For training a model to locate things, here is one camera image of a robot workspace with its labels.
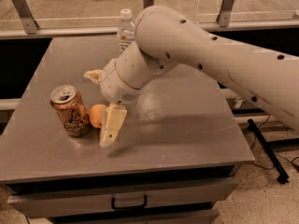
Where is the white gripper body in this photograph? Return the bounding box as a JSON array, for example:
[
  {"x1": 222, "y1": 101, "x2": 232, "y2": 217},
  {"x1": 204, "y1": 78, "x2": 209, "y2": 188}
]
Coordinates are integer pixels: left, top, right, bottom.
[{"x1": 100, "y1": 59, "x2": 141, "y2": 105}]

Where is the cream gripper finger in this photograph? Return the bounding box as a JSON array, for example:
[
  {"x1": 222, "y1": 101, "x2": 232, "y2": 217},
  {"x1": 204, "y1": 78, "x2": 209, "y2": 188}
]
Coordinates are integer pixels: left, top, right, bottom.
[
  {"x1": 83, "y1": 69, "x2": 102, "y2": 84},
  {"x1": 99, "y1": 104, "x2": 127, "y2": 147}
]

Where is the orange fruit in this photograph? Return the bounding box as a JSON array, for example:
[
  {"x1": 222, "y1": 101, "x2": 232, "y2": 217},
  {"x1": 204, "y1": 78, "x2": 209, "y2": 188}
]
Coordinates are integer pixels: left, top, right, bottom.
[{"x1": 89, "y1": 105, "x2": 107, "y2": 128}]

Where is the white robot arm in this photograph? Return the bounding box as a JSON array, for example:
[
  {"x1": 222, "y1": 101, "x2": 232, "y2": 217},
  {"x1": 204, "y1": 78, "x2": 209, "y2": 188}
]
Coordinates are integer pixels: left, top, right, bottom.
[{"x1": 84, "y1": 6, "x2": 299, "y2": 147}]

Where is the orange soda can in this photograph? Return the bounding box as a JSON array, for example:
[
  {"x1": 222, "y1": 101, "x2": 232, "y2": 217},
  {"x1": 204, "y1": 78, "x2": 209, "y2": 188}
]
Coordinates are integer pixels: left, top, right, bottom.
[{"x1": 50, "y1": 85, "x2": 90, "y2": 137}]

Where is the clear plastic tea bottle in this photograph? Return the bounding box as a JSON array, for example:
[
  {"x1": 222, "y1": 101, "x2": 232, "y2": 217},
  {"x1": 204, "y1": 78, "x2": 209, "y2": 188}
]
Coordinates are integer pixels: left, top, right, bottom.
[{"x1": 117, "y1": 8, "x2": 135, "y2": 53}]

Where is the grey cabinet with drawers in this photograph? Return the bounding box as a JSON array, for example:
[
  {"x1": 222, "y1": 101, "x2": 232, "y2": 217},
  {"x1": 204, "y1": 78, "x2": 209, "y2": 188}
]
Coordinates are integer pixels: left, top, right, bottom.
[{"x1": 0, "y1": 36, "x2": 253, "y2": 224}]

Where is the black floor stand bar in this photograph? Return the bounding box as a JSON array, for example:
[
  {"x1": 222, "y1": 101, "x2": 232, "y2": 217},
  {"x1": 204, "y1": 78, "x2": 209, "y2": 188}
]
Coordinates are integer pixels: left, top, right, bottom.
[{"x1": 248, "y1": 119, "x2": 289, "y2": 184}]

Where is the left metal railing bracket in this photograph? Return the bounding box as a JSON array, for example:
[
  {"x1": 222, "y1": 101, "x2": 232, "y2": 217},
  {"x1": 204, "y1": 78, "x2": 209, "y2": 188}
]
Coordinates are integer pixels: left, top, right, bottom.
[{"x1": 11, "y1": 0, "x2": 39, "y2": 35}]

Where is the black drawer handle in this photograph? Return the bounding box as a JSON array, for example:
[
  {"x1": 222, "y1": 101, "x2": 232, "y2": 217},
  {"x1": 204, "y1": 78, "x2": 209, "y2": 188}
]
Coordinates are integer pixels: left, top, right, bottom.
[{"x1": 110, "y1": 194, "x2": 148, "y2": 211}]

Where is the right metal railing bracket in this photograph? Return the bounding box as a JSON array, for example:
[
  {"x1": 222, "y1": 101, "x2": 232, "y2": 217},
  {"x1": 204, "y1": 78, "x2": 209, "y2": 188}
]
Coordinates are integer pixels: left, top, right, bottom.
[{"x1": 216, "y1": 0, "x2": 235, "y2": 27}]

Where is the black cable on floor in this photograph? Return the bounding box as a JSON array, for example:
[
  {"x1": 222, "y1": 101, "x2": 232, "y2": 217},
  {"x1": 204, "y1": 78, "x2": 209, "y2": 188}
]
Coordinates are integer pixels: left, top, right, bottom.
[{"x1": 249, "y1": 115, "x2": 299, "y2": 174}]

